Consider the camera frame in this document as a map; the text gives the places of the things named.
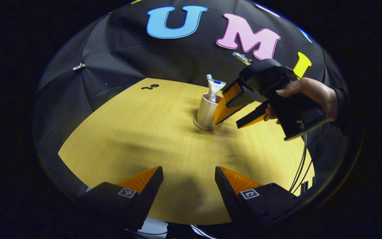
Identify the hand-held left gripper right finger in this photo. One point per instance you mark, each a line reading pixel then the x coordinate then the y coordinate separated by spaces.
pixel 227 199

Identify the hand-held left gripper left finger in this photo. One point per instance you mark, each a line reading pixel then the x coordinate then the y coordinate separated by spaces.
pixel 148 196

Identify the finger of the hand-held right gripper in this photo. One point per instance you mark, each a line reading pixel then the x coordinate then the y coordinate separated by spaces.
pixel 250 118
pixel 225 106

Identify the white toothpaste tube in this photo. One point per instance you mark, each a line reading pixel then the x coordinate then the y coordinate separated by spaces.
pixel 216 89

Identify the black backdrop cloth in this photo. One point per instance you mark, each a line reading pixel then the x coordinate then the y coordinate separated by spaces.
pixel 128 56

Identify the silver binder clip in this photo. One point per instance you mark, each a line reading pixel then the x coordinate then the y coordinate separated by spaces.
pixel 79 66

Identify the dark bracket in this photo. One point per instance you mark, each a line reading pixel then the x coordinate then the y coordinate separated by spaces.
pixel 308 185

